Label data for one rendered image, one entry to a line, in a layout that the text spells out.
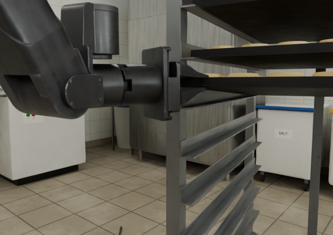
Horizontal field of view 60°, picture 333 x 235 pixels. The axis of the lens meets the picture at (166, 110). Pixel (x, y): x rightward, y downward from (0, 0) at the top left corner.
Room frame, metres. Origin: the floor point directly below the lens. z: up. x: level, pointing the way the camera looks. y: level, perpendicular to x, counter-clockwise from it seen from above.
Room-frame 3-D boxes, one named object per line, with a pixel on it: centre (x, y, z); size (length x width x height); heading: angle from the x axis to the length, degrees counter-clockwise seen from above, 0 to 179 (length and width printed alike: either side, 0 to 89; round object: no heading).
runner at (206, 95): (0.80, -0.19, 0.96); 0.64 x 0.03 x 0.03; 151
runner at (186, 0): (0.80, -0.19, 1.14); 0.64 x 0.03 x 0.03; 151
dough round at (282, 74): (0.44, -0.18, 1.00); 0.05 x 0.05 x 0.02
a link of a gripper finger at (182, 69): (0.45, -0.02, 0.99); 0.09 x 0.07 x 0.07; 121
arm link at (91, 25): (0.35, 0.11, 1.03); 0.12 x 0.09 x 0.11; 152
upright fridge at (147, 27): (3.46, -0.33, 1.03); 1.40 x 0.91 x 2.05; 50
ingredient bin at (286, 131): (2.85, -1.25, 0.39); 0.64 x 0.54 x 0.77; 142
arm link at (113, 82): (0.38, 0.09, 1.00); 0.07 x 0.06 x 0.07; 121
